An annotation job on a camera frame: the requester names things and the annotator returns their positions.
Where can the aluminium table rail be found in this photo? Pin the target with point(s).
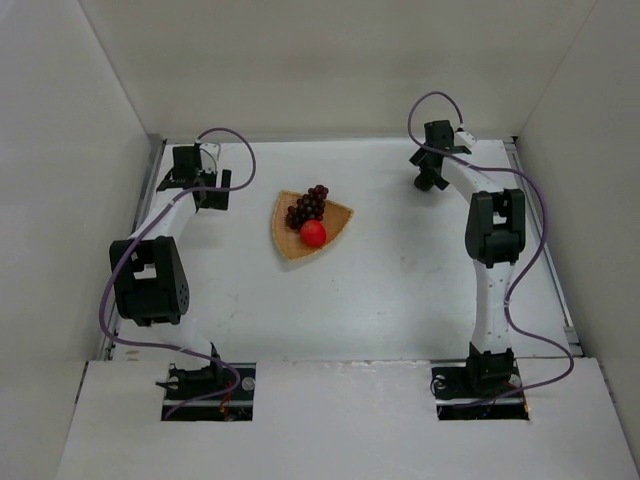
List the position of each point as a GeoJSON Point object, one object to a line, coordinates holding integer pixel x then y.
{"type": "Point", "coordinates": [109, 319]}
{"type": "Point", "coordinates": [541, 225]}

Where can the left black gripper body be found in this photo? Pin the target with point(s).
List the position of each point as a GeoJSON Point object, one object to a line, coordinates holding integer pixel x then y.
{"type": "Point", "coordinates": [176, 182]}

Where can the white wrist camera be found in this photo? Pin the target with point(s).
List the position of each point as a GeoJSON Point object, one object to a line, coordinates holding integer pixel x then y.
{"type": "Point", "coordinates": [464, 138]}
{"type": "Point", "coordinates": [209, 157]}

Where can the red fake apple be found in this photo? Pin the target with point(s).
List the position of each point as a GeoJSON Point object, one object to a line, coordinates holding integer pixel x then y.
{"type": "Point", "coordinates": [313, 234]}

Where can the woven triangular fruit basket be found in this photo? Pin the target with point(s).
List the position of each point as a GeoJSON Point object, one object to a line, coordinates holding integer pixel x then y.
{"type": "Point", "coordinates": [288, 242]}

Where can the right aluminium table rail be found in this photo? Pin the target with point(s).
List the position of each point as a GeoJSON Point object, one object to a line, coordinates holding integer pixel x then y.
{"type": "Point", "coordinates": [541, 225]}

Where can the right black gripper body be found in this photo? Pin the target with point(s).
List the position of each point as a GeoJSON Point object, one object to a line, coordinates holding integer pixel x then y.
{"type": "Point", "coordinates": [430, 157]}

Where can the left aluminium table rail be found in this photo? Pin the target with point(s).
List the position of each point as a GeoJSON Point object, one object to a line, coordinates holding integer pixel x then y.
{"type": "Point", "coordinates": [109, 319]}

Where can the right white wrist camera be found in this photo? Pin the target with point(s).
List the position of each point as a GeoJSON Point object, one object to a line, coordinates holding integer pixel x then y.
{"type": "Point", "coordinates": [464, 138]}

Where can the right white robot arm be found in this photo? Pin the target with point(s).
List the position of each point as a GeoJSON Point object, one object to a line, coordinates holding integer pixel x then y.
{"type": "Point", "coordinates": [495, 236]}

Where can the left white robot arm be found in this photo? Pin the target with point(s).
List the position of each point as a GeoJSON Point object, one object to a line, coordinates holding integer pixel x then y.
{"type": "Point", "coordinates": [152, 288]}

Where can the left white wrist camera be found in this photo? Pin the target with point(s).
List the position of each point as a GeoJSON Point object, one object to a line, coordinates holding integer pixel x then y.
{"type": "Point", "coordinates": [209, 157]}

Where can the dark fake fruit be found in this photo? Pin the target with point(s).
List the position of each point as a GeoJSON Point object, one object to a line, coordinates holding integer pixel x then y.
{"type": "Point", "coordinates": [425, 180]}

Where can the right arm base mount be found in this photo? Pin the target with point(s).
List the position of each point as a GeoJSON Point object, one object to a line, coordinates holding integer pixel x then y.
{"type": "Point", "coordinates": [483, 387]}

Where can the dark red grape bunch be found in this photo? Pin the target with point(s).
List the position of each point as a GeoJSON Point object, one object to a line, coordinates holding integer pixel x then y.
{"type": "Point", "coordinates": [310, 206]}

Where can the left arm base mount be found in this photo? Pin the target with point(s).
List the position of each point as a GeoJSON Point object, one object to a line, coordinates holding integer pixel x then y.
{"type": "Point", "coordinates": [209, 394]}

